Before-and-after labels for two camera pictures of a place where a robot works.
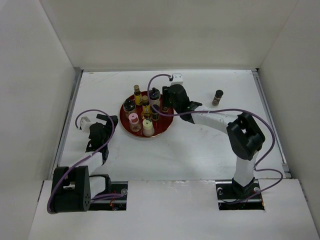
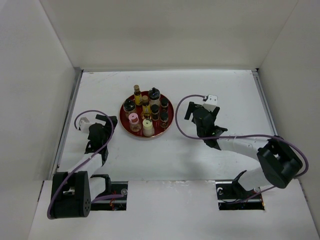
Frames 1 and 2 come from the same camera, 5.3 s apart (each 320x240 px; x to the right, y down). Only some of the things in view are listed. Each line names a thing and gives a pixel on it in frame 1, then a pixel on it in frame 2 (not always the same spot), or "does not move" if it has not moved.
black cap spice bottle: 217,98 → 164,117
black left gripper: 108,125 does not move
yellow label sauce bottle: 138,96 does not move
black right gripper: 165,96 → 192,107
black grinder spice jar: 154,95 does not move
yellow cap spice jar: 148,130 does not move
